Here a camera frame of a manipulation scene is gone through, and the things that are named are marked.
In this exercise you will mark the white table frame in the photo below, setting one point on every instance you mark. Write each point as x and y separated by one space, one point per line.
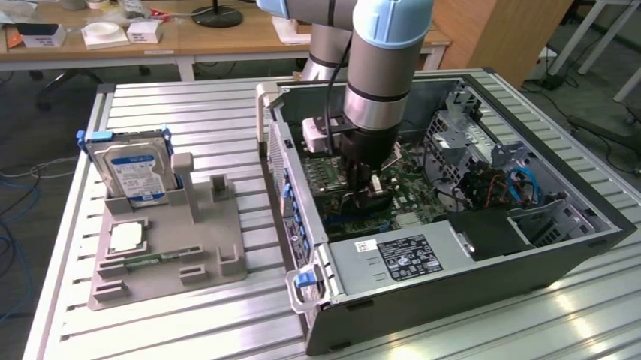
625 88

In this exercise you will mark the blue case latch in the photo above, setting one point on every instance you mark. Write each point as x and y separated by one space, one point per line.
303 280

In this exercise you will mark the white paper box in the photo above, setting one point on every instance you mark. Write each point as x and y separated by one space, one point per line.
290 33

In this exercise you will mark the black plastic cover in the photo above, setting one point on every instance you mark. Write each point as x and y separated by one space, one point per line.
485 232

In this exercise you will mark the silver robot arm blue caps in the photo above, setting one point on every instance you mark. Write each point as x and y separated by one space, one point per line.
380 75

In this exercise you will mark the blue card retainer clip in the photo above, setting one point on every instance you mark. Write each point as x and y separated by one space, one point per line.
286 189

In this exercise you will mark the green motherboard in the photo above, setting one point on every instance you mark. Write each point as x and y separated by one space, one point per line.
415 195

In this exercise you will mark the wooden cabinet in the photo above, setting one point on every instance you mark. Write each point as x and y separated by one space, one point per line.
501 37

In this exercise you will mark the white round holder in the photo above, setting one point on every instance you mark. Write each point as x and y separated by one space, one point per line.
103 35

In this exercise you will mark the grey cup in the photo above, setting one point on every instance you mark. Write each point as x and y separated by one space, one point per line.
73 3

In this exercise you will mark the metal socket cover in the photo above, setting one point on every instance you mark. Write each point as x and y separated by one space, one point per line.
397 153

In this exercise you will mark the grey disk bay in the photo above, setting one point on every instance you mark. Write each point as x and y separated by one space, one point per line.
575 225

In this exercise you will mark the hard disk in blue caddy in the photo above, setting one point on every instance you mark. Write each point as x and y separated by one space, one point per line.
135 172

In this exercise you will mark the black open PC case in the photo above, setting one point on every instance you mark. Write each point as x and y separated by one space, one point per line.
450 300

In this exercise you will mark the white labelled box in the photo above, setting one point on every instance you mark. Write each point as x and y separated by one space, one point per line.
144 33

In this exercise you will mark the white box with black lid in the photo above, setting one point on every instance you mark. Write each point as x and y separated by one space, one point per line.
43 37

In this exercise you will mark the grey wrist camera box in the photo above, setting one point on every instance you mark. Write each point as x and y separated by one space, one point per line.
318 137

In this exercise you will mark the black chair base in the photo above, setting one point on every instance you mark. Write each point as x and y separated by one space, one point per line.
601 129
60 80

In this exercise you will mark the black lamp base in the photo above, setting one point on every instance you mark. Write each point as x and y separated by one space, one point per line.
218 19

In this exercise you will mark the grey power supply unit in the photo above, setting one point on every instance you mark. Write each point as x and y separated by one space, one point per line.
350 262

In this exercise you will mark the wooden desk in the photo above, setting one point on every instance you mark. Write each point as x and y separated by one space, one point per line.
210 41
75 54

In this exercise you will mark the black floor adapter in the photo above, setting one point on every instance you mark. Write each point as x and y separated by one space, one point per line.
551 81

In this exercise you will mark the silver CPU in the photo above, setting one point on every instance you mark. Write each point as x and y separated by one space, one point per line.
124 236

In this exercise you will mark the grey parts rack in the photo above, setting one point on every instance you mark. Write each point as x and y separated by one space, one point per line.
169 232

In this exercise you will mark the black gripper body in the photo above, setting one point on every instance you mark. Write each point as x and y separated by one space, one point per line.
370 146

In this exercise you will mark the graphics card with metal bracket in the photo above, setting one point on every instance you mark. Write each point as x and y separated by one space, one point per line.
370 208

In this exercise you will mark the perforated metal drive cage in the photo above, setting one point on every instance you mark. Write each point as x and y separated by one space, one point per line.
450 157

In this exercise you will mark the green RAM stick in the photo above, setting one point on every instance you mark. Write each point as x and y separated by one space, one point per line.
149 258

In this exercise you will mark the orange box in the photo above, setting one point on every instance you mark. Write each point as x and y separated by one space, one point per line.
13 39

